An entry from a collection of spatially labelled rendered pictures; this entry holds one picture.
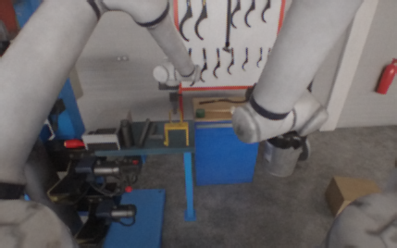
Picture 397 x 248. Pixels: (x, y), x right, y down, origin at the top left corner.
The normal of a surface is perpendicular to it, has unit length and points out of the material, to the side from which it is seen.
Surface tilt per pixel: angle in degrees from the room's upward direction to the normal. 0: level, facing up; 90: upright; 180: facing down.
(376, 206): 9
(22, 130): 88
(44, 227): 18
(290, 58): 99
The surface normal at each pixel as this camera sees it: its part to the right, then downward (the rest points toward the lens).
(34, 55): 0.56, -0.22
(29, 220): 0.15, -0.89
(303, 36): -0.66, 0.51
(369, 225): -0.18, -0.87
